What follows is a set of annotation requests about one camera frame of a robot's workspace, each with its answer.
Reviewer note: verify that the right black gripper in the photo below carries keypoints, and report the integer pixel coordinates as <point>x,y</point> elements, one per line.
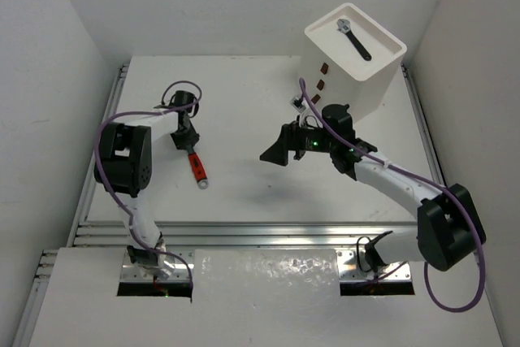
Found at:
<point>289,139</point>

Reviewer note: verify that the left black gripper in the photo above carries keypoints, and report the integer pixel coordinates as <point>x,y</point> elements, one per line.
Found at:
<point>186,140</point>

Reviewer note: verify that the red adjustable wrench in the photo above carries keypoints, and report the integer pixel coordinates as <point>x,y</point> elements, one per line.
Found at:
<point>198,170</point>

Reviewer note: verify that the white drawer cabinet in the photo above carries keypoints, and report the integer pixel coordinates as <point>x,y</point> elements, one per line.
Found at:
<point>335,73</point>

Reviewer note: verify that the black adjustable wrench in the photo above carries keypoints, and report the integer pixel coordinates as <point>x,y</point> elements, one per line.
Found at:
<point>344,27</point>

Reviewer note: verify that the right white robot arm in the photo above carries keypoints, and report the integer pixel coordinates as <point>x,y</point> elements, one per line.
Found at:
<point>448,225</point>

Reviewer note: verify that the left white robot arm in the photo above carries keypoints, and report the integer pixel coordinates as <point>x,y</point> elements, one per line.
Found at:
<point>123,158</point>

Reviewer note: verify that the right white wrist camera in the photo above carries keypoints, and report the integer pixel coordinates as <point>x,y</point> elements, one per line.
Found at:
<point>299,104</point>

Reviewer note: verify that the aluminium table frame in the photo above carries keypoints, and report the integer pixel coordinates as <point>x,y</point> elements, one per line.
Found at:
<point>271,247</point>

